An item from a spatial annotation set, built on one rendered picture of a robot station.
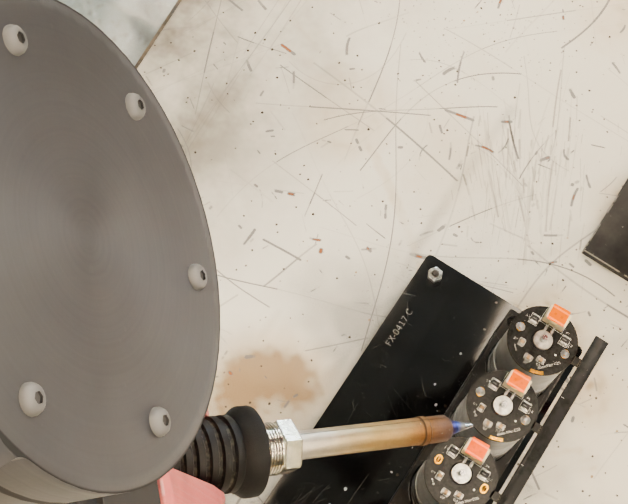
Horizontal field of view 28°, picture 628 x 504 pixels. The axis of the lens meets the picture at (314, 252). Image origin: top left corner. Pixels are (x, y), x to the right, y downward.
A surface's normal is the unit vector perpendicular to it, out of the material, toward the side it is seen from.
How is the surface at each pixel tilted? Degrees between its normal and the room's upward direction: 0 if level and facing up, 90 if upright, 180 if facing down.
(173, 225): 61
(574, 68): 0
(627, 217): 0
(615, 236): 0
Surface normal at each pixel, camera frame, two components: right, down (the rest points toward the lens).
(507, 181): 0.04, -0.33
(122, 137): 0.89, -0.23
